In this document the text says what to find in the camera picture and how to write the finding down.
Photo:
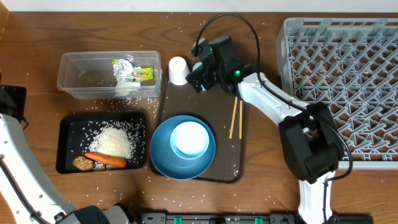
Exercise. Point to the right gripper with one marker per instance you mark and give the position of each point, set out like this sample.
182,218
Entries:
203,73

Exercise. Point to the light blue plastic cup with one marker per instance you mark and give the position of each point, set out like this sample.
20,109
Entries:
197,76

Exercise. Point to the white plastic cup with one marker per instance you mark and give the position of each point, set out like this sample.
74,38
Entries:
178,70

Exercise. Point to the light blue rice bowl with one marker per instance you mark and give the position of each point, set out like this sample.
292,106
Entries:
189,140

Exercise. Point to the yellow green wrapper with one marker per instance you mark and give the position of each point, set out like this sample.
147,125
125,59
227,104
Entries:
124,71

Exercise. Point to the dark blue plate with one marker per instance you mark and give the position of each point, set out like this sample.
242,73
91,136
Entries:
167,162

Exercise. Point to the orange carrot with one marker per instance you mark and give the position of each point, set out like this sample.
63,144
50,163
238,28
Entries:
118,162

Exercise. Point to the brown food scrap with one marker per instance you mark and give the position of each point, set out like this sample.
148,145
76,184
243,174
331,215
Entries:
83,163

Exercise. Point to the white paper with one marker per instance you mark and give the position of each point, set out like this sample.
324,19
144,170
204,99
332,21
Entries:
124,88

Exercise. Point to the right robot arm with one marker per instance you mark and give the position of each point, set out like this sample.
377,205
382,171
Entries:
311,147

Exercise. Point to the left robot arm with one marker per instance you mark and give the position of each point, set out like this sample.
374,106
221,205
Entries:
31,195

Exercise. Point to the grey dishwasher rack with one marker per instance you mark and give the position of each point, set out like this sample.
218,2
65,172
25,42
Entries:
349,64

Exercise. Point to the brown serving tray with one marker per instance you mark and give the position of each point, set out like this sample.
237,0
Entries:
214,107

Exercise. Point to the left wooden chopstick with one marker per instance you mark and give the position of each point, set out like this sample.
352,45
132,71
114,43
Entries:
233,118

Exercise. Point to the clear plastic container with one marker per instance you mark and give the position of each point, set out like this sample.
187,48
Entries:
89,75

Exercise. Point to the white rice pile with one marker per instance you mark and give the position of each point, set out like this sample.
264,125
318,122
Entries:
115,138

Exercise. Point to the black plastic tray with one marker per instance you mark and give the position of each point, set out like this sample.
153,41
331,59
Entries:
72,141

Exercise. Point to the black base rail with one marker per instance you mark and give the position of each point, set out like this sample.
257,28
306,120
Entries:
274,218

